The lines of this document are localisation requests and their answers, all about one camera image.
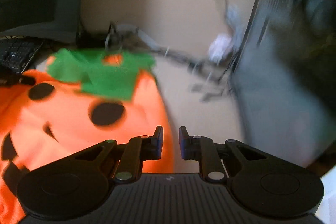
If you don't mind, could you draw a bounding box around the orange pumpkin costume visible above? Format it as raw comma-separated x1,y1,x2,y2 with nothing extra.
1,49,174,223

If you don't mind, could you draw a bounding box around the black keyboard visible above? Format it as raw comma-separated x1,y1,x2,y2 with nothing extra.
1,37,45,73

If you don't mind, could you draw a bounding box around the crumpled white tissue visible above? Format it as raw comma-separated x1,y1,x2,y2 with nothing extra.
208,33,234,64

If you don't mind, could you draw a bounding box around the glass-sided computer case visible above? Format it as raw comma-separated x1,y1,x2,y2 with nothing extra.
232,0,335,176

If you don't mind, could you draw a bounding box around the black cable bundle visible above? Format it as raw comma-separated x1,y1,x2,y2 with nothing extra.
76,21,237,102

